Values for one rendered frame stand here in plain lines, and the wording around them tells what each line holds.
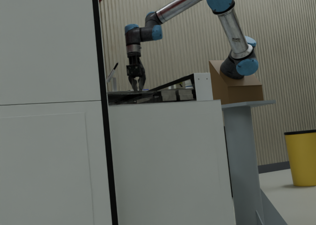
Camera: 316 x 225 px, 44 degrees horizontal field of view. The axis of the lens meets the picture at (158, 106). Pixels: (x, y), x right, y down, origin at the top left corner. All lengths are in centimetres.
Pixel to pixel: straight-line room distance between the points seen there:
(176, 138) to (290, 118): 507
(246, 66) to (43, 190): 125
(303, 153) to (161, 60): 226
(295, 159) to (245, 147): 236
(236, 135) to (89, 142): 111
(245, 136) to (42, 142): 129
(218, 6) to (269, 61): 472
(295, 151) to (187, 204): 295
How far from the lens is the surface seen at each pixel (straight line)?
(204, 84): 192
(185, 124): 176
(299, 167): 461
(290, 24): 711
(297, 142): 457
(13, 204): 134
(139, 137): 166
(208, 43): 598
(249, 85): 233
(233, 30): 203
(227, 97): 225
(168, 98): 200
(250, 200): 232
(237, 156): 229
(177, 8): 211
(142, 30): 205
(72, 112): 137
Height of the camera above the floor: 66
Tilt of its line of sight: 5 degrees up
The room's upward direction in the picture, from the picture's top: 6 degrees counter-clockwise
